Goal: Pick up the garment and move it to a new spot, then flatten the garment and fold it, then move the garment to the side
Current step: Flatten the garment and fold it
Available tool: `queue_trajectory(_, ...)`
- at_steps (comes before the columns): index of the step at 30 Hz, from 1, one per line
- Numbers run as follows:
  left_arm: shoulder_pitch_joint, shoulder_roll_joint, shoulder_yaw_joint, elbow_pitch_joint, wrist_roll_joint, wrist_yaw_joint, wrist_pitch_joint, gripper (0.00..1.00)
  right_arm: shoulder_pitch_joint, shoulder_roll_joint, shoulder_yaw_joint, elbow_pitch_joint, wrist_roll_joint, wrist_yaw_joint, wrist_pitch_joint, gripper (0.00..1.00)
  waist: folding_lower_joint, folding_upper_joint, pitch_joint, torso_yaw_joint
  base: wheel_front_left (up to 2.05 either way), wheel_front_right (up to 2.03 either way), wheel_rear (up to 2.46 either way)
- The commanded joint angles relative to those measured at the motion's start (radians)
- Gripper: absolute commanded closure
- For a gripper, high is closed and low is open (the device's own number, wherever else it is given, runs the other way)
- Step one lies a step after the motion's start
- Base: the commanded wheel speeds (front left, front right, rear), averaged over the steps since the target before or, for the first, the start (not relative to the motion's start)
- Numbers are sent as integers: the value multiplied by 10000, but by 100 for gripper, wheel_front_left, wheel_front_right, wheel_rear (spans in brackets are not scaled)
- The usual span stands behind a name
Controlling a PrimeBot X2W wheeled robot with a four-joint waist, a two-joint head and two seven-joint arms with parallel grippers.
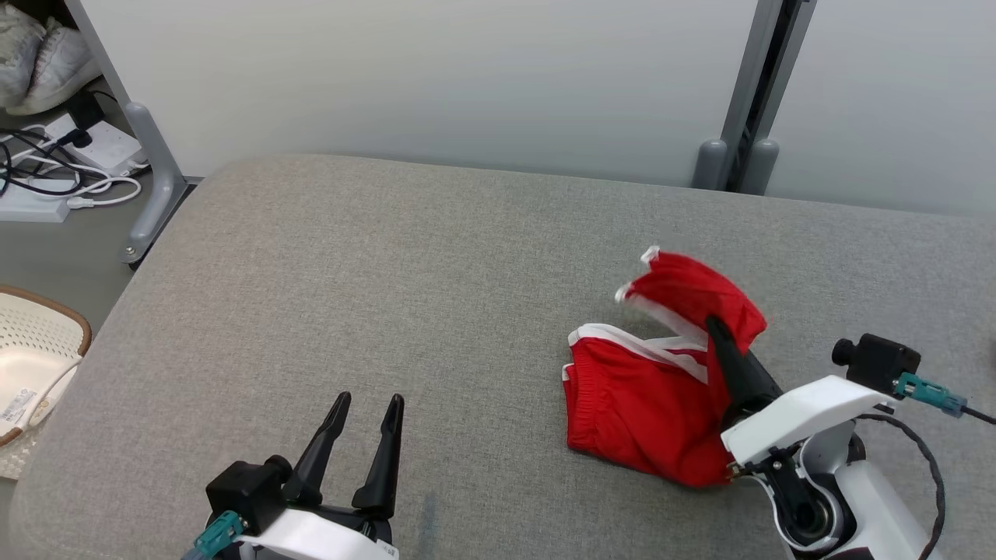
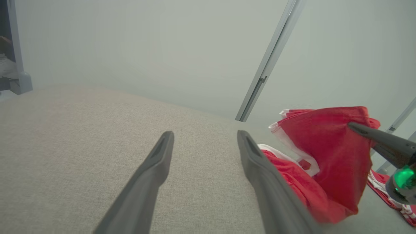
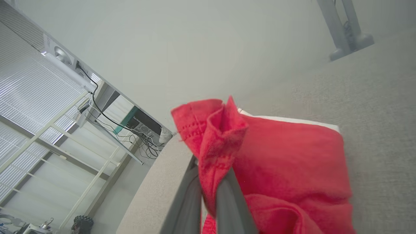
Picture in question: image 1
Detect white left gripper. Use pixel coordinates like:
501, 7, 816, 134
233, 391, 405, 560

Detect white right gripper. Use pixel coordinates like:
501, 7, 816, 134
704, 317, 896, 477

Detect red shorts with white trim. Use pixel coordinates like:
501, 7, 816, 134
562, 247, 769, 488

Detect cream plastic laundry basket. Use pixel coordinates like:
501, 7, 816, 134
0, 285, 93, 481

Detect white power strip with plugs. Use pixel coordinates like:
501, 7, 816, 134
47, 117, 149, 178

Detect long white power strip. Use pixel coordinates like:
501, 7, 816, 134
0, 179, 71, 224

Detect black plug adapter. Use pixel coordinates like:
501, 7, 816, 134
66, 93, 106, 129

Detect white sneaker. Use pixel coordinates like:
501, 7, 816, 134
0, 4, 49, 110
8, 19, 102, 117

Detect left black cable teal connector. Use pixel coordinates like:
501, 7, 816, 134
183, 510, 246, 560

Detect black cable teal connector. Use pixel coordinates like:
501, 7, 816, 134
856, 372, 996, 545
183, 510, 246, 560

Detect right black cable teal connector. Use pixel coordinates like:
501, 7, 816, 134
856, 372, 996, 545

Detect grey metal partition post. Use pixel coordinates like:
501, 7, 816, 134
693, 0, 818, 195

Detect grey partition post with foot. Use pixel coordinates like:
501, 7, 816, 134
66, 0, 205, 265

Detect white power cable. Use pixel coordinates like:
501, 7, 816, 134
16, 124, 142, 209

